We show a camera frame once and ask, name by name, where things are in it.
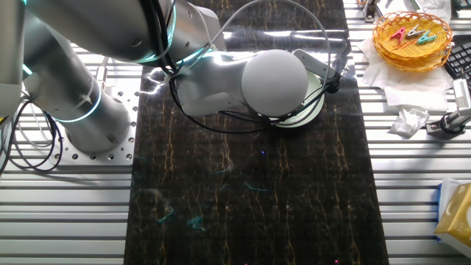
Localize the black base cable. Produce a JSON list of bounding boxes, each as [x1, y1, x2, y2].
[[0, 93, 64, 172]]

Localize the white plastic bag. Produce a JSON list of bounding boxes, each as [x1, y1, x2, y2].
[[382, 0, 453, 24]]

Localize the orange plastic clothespin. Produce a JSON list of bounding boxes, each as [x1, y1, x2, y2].
[[392, 38, 419, 51]]

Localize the white base cable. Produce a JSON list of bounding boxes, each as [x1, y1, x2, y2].
[[14, 101, 54, 149]]

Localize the silver perforated base plate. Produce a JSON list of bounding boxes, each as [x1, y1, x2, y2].
[[49, 86, 141, 166]]

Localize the grey base hose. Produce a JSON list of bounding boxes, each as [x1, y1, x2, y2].
[[96, 54, 111, 89]]

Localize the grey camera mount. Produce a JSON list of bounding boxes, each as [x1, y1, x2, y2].
[[425, 108, 471, 140]]

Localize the white paper towel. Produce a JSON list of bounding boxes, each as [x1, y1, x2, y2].
[[358, 36, 454, 111]]

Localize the silver ribbed camera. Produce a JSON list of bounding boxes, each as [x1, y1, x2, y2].
[[452, 78, 471, 111]]

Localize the grey plastic clothespin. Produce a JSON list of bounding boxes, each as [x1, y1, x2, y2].
[[406, 24, 425, 38]]

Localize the pale green round plate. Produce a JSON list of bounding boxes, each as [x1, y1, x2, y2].
[[272, 69, 325, 129]]

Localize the pink plastic clothespin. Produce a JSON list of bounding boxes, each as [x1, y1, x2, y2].
[[389, 26, 407, 42]]

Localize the black keyboard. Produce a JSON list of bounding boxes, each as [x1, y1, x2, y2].
[[444, 42, 471, 89]]

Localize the yellow tissue box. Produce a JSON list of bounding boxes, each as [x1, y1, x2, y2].
[[433, 178, 471, 258]]

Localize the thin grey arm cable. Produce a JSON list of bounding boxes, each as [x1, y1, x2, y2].
[[204, 0, 332, 89]]

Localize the crumpled white tissue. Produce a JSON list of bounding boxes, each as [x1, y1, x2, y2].
[[389, 106, 431, 139]]

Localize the yellow wicker basket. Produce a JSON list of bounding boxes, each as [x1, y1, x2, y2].
[[372, 10, 453, 73]]

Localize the dark marble pattern mat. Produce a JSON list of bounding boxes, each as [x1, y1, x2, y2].
[[123, 0, 390, 265]]

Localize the metal stand foot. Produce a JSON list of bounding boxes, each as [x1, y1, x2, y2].
[[362, 0, 380, 24]]

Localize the teal plastic clothespin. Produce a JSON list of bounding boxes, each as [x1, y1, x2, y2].
[[417, 30, 438, 46]]

